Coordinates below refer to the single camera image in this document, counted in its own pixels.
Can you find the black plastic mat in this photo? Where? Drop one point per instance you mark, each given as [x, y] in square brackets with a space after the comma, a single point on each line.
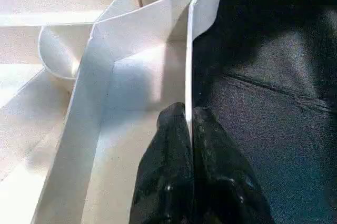
[276, 129]

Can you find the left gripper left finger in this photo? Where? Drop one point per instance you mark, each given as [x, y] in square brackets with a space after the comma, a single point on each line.
[166, 168]

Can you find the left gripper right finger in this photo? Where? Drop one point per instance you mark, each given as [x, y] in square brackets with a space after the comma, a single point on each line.
[223, 182]

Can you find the white plastic table top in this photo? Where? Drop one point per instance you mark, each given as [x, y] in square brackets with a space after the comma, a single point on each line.
[92, 103]

